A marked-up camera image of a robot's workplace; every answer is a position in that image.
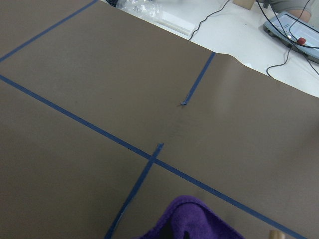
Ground purple towel with loop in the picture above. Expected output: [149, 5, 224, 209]
[139, 195, 243, 239]

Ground longer wooden rack rod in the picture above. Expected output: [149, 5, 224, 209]
[268, 230, 286, 239]

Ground teach pendant near post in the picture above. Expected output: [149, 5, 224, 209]
[263, 12, 319, 63]

